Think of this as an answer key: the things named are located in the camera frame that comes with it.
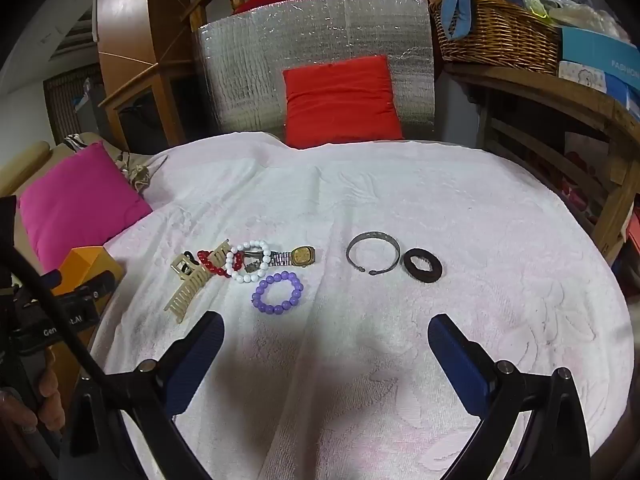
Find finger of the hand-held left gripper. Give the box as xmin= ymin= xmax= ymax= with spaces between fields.
xmin=49 ymin=270 xmax=117 ymax=313

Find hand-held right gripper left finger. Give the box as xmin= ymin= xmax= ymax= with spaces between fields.
xmin=65 ymin=311 xmax=226 ymax=480

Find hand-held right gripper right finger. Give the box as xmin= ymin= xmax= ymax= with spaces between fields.
xmin=427 ymin=314 xmax=594 ymax=480

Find orange box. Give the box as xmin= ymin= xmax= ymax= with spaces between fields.
xmin=47 ymin=246 xmax=126 ymax=403

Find beige hair claw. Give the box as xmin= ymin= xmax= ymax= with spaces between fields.
xmin=166 ymin=240 xmax=232 ymax=322

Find purple bead bracelet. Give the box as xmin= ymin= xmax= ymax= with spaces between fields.
xmin=251 ymin=270 xmax=305 ymax=316

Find red bead bracelet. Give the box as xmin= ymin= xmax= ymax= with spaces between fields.
xmin=196 ymin=248 xmax=234 ymax=279

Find white bead bracelet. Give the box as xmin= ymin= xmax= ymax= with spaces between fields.
xmin=224 ymin=240 xmax=274 ymax=285

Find black scrunchie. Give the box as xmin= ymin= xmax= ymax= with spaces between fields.
xmin=402 ymin=248 xmax=444 ymax=286

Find gold bangle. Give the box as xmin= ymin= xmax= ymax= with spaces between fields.
xmin=346 ymin=231 xmax=403 ymax=277

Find person's left hand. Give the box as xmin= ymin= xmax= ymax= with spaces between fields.
xmin=0 ymin=352 xmax=67 ymax=480

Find pink pillow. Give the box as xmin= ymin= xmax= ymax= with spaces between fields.
xmin=17 ymin=141 xmax=154 ymax=261

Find beige crumpled cloth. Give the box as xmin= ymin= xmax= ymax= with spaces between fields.
xmin=114 ymin=151 xmax=168 ymax=196

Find white towel blanket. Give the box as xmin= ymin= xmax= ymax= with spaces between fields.
xmin=87 ymin=131 xmax=636 ymax=480

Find silver foil mat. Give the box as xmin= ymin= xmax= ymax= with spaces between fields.
xmin=192 ymin=0 xmax=437 ymax=147

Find wooden cabinet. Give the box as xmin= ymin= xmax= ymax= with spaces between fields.
xmin=95 ymin=0 xmax=203 ymax=157

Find small red pillow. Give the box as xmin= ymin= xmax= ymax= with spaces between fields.
xmin=282 ymin=55 xmax=405 ymax=150

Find wooden shelf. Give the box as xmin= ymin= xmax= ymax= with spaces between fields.
xmin=442 ymin=62 xmax=640 ymax=267

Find wicker basket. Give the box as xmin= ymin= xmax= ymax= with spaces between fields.
xmin=429 ymin=0 xmax=562 ymax=75

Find blue cardboard box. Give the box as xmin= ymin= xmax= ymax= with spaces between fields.
xmin=556 ymin=25 xmax=640 ymax=111

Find blue cloth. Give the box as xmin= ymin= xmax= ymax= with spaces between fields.
xmin=442 ymin=0 xmax=479 ymax=42

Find black cable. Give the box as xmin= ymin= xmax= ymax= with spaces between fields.
xmin=0 ymin=237 xmax=111 ymax=386

